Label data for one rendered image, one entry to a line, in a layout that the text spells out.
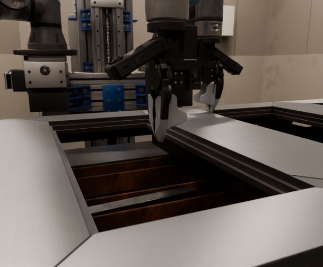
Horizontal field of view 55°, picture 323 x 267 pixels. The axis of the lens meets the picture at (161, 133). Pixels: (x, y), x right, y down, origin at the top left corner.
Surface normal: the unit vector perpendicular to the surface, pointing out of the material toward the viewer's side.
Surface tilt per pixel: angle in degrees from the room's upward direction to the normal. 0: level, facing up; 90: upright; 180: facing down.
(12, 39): 90
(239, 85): 90
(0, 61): 90
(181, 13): 90
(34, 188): 0
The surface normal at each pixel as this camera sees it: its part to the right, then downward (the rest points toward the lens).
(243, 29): 0.26, 0.22
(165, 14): -0.09, 0.22
